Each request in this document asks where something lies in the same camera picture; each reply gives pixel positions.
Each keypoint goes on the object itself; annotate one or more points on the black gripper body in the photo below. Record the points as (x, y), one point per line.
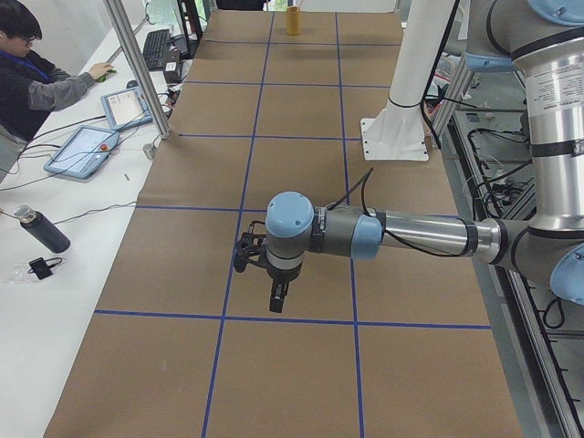
(277, 276)

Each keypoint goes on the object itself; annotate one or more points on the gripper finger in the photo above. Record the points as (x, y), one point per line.
(281, 298)
(274, 303)

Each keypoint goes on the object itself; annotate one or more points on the bamboo cup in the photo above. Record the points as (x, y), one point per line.
(293, 21)

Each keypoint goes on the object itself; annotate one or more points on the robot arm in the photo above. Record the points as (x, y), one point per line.
(544, 39)

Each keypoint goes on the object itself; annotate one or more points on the far teach pendant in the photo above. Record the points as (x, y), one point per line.
(126, 109)

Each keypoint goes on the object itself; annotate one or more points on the teach pendant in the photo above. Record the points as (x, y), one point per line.
(83, 153)
(126, 109)

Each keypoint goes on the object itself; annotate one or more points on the near teach pendant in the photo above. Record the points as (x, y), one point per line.
(83, 153)

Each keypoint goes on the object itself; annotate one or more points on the small black adapter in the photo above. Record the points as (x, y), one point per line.
(43, 268)

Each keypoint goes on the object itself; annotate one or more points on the black water bottle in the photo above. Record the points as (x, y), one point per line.
(42, 229)

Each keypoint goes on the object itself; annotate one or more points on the black keyboard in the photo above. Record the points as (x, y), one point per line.
(155, 48)

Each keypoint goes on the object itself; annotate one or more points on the green tool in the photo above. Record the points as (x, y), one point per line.
(107, 75)

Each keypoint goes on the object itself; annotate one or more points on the seated person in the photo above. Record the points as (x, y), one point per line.
(31, 86)

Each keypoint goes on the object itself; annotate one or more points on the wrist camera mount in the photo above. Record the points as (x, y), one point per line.
(250, 249)

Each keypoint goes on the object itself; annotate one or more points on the white pedestal column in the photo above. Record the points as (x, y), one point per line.
(397, 133)

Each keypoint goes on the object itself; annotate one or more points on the aluminium frame post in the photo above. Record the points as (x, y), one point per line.
(130, 47)

